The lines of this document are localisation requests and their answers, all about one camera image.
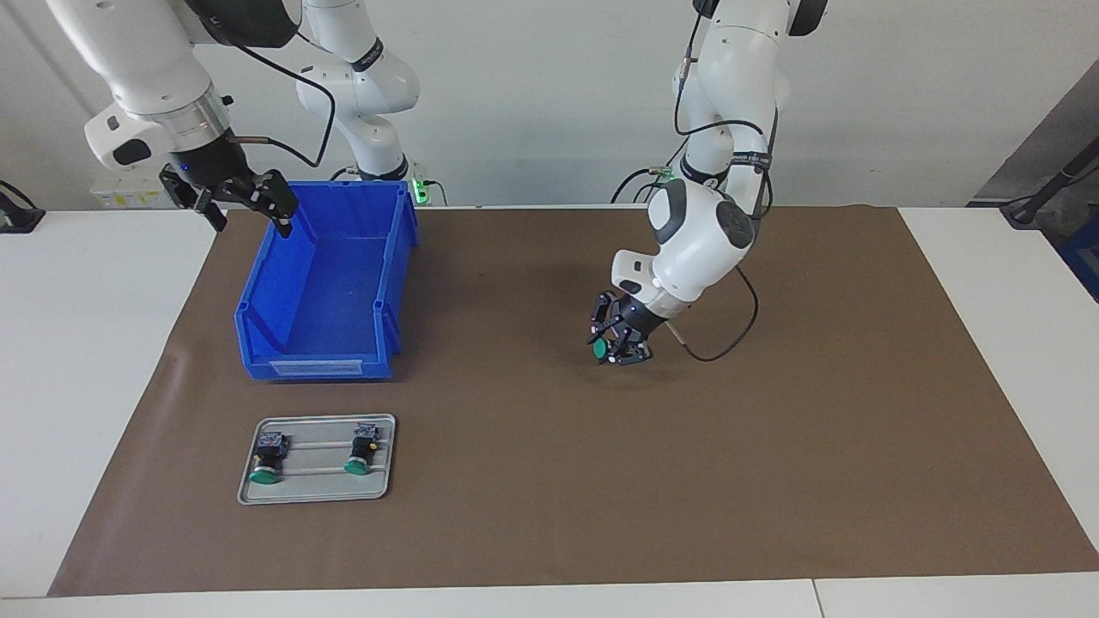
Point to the white box yellow label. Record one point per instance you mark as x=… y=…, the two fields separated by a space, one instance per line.
x=116 y=199

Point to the blue plastic storage bin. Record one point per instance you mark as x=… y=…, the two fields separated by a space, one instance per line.
x=326 y=283

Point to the brown table mat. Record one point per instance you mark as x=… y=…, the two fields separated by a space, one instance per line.
x=601 y=472

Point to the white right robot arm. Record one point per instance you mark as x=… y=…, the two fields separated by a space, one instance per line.
x=146 y=69

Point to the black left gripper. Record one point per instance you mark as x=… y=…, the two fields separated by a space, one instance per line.
x=644 y=319

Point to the green push button switch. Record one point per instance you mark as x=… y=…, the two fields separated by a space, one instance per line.
x=598 y=349
x=270 y=451
x=361 y=446

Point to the blue crate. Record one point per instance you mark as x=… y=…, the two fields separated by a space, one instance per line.
x=1083 y=257

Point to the black stand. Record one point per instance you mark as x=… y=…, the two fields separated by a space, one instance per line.
x=1026 y=210

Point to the grey metal tray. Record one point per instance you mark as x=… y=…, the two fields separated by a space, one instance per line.
x=326 y=489

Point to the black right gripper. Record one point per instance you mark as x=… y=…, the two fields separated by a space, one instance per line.
x=215 y=172

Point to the black table clamp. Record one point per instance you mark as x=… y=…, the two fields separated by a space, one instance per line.
x=17 y=219

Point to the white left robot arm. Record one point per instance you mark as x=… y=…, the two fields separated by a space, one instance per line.
x=704 y=240

